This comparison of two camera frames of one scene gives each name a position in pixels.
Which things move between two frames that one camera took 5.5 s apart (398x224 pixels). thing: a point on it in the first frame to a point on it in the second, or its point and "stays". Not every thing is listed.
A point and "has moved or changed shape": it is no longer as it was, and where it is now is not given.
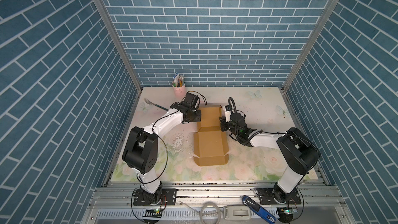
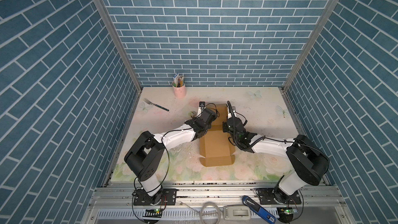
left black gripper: x=198 y=116 to x=194 y=119
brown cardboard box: x=209 y=142 has moved or changed shape
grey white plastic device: x=237 y=213 stays
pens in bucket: x=178 y=80 stays
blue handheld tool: x=259 y=209 stays
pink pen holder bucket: x=179 y=92 stays
